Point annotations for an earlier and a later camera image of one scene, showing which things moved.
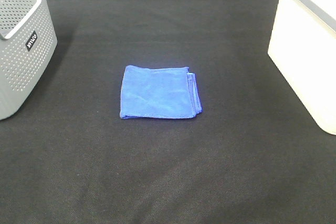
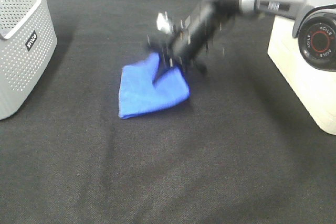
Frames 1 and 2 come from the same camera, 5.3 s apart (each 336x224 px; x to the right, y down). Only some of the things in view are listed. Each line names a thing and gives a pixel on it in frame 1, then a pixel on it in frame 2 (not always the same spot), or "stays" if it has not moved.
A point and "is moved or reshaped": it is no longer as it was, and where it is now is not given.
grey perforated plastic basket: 28,41 stays
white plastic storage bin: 302,43 stays
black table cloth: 254,156 stays
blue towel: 161,93 is moved or reshaped
